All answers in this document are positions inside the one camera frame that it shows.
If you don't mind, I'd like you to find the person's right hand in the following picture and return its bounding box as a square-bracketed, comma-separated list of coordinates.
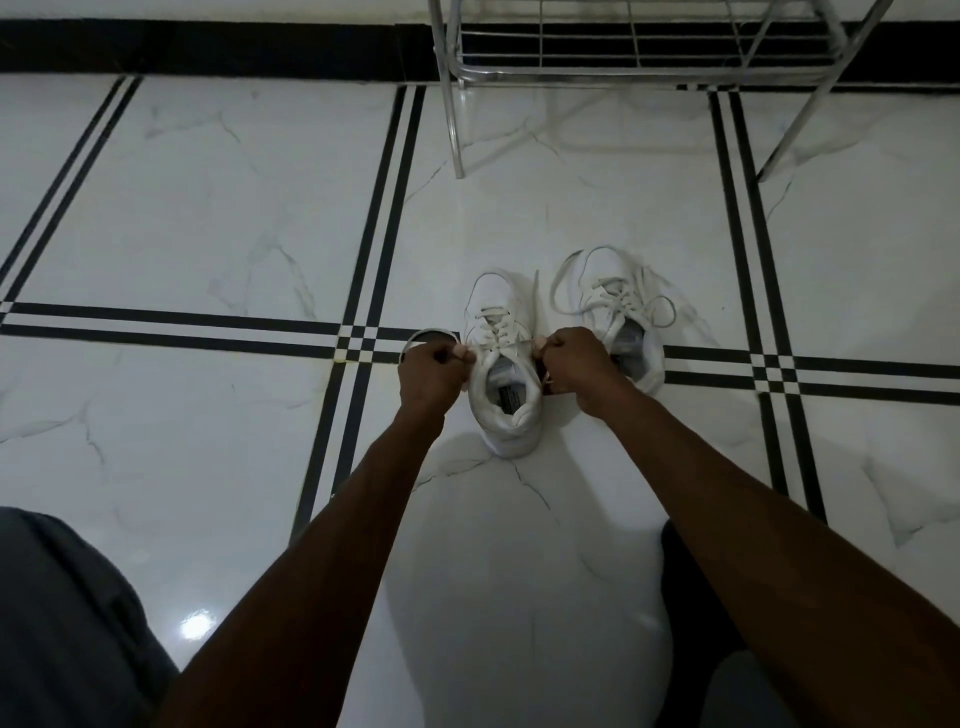
[534, 327, 639, 420]

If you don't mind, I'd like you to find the person's left hand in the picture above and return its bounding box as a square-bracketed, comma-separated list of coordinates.
[396, 341, 478, 415]

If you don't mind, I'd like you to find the white shoelace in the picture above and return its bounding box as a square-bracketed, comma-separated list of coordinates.
[549, 249, 678, 331]
[399, 270, 543, 376]

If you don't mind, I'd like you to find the person's left forearm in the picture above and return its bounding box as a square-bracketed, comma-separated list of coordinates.
[153, 401, 451, 728]

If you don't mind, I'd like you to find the person's right forearm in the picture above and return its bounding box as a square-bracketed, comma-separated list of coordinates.
[598, 381, 960, 728]

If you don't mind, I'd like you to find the white sneaker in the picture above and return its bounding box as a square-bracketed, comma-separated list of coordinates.
[461, 270, 546, 460]
[558, 246, 669, 396]

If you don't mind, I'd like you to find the metal shoe rack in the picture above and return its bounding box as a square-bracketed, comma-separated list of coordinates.
[427, 0, 895, 183]

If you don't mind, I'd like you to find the person's left leg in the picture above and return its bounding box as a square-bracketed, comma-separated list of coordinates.
[0, 507, 181, 728]

